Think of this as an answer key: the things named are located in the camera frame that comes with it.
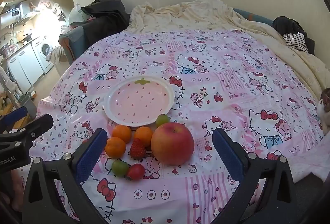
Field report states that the grey kitchen appliance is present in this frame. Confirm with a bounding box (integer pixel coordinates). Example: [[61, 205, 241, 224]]
[[0, 1, 29, 24]]

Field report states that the pink strawberry print plate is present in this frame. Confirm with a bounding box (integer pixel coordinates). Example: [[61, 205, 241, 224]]
[[103, 76, 175, 127]]

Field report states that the white plastic bag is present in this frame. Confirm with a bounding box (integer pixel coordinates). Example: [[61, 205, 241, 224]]
[[68, 3, 85, 26]]

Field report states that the striped shirt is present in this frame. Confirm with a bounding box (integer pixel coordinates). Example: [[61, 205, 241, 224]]
[[282, 32, 309, 53]]

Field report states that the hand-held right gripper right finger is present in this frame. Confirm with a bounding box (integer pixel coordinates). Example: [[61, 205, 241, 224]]
[[212, 127, 307, 224]]

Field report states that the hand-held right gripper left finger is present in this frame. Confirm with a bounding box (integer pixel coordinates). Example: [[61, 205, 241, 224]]
[[22, 128, 109, 224]]

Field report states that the dark cloth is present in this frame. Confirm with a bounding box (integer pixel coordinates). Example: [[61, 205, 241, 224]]
[[272, 16, 315, 55]]

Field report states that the grey bin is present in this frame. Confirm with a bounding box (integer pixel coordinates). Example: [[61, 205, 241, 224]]
[[19, 95, 38, 117]]

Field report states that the green grape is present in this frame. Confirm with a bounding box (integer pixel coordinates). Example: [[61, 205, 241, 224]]
[[155, 114, 170, 127], [112, 159, 130, 177]]

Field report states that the black jacket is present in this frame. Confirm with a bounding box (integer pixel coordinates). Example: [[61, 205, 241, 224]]
[[81, 0, 131, 45]]

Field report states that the red cherry tomato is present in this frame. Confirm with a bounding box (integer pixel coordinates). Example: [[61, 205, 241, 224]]
[[125, 164, 146, 180]]

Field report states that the orange mandarin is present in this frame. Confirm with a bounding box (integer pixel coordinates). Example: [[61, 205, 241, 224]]
[[112, 124, 132, 144], [105, 137, 127, 159], [133, 126, 154, 147]]

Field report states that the white washing machine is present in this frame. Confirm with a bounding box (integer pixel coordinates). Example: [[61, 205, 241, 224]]
[[32, 36, 56, 74]]

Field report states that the cream duvet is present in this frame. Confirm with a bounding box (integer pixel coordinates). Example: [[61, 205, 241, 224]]
[[129, 0, 330, 183]]

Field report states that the white kitchen cabinet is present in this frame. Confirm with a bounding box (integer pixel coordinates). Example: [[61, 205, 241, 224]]
[[6, 42, 44, 94]]

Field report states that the pink cartoon printed blanket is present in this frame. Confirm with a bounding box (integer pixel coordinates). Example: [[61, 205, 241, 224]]
[[28, 28, 326, 224]]

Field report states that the red strawberry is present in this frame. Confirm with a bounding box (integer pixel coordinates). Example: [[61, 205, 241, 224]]
[[129, 138, 146, 160]]

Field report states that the brown white furry thing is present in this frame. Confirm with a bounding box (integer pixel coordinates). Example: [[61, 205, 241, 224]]
[[317, 88, 330, 134]]

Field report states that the cream laundry cloth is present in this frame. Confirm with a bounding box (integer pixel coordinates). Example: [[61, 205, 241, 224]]
[[46, 46, 65, 63]]

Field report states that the red yellow apple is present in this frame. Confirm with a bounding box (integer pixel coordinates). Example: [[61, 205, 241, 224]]
[[151, 122, 195, 166]]

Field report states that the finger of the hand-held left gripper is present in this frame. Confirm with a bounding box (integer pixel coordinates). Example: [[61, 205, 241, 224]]
[[0, 114, 54, 141], [0, 107, 28, 127]]

